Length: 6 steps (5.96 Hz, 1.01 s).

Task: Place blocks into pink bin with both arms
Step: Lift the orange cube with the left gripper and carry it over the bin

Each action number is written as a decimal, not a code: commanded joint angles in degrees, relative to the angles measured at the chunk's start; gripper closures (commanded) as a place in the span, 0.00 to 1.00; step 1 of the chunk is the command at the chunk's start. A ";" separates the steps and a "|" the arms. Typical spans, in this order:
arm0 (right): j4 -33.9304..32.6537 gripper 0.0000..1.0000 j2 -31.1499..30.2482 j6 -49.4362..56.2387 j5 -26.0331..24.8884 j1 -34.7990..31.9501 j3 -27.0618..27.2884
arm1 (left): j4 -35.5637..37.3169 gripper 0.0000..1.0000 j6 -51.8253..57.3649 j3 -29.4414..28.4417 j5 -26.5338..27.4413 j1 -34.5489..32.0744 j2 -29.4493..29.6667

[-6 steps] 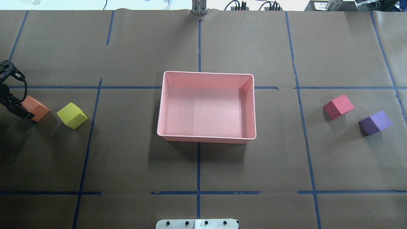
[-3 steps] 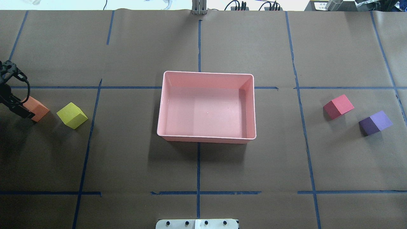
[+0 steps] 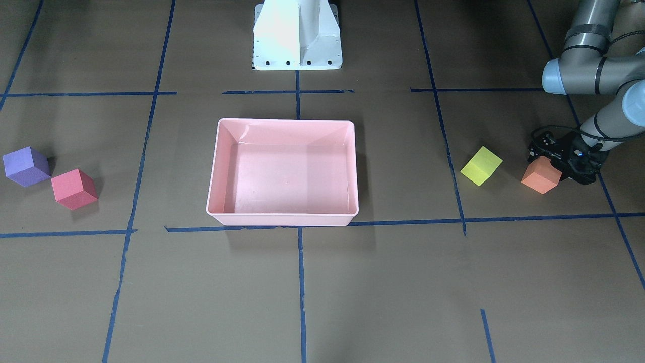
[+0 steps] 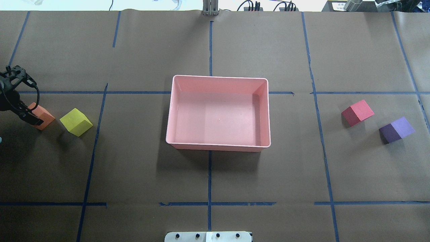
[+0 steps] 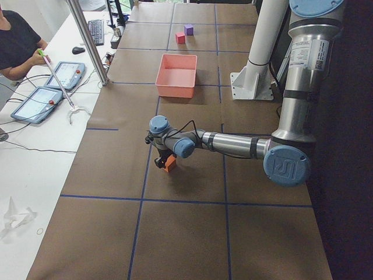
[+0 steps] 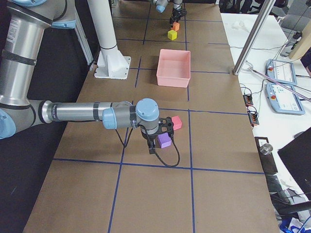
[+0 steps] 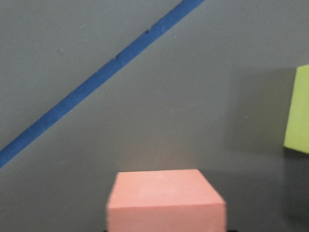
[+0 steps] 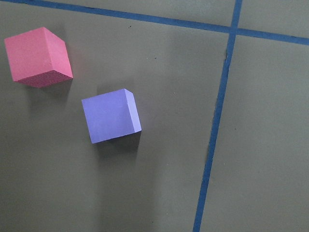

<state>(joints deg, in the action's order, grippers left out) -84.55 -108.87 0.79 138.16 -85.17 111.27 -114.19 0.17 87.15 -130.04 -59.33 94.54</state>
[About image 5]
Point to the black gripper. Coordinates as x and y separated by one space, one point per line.
162 154

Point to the orange foam block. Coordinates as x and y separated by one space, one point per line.
170 164

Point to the purple foam block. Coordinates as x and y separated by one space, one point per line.
188 29

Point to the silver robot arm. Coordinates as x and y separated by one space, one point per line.
287 61

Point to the pink plastic bin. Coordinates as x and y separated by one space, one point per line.
176 76

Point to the reacher grabber stick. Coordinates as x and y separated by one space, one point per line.
74 108

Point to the far teach pendant tablet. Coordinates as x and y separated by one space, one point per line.
70 73

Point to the teach pendant tablet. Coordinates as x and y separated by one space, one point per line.
70 73
38 105

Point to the red foam block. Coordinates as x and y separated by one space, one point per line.
180 38

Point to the near teach pendant tablet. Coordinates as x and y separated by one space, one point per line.
38 105

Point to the small metal cup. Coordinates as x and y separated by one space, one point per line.
117 32

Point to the black computer mouse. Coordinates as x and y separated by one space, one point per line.
78 50

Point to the black computer keyboard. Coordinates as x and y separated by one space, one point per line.
96 29

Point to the crumpled white paper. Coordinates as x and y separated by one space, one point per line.
13 219

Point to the person in black shirt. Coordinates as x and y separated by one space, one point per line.
20 46

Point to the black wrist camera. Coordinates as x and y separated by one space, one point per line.
149 139

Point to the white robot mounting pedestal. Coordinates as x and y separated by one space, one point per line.
253 81

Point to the aluminium frame post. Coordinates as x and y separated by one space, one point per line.
80 20

